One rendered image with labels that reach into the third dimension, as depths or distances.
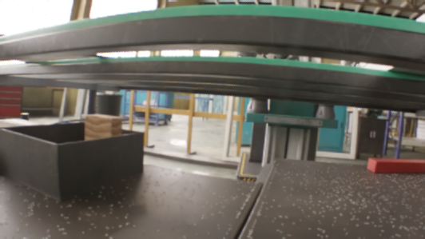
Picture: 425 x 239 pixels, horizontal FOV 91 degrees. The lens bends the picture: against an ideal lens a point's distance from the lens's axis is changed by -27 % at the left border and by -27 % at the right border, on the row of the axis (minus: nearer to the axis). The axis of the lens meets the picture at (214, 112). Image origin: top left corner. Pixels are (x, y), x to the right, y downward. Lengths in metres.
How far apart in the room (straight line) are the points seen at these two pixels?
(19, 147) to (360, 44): 0.56
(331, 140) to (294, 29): 4.81
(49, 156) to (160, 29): 0.31
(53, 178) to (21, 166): 0.11
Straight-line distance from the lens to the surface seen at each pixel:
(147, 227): 0.40
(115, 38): 0.29
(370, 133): 4.92
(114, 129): 0.64
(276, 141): 2.09
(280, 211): 0.50
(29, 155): 0.54
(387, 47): 0.24
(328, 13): 0.24
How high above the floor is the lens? 0.78
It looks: 2 degrees down
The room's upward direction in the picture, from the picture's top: 4 degrees clockwise
